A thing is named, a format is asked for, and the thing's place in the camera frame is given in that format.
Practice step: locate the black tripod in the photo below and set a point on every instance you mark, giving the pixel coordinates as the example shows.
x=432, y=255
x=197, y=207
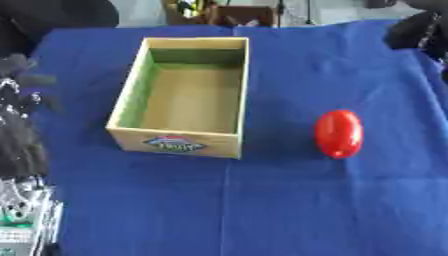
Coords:
x=280, y=11

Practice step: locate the tan cardboard box green inside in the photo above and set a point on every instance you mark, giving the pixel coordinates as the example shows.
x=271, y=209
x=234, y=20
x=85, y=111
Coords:
x=186, y=100

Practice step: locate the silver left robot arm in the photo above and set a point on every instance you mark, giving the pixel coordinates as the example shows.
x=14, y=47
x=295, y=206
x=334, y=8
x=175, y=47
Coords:
x=23, y=213

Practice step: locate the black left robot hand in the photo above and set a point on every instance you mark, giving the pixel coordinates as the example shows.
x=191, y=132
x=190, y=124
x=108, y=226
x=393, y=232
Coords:
x=17, y=143

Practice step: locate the red egg-shaped toy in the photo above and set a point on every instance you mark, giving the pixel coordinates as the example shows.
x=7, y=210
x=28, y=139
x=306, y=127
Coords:
x=339, y=134

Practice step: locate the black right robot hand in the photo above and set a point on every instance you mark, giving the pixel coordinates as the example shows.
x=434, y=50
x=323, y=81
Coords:
x=415, y=32

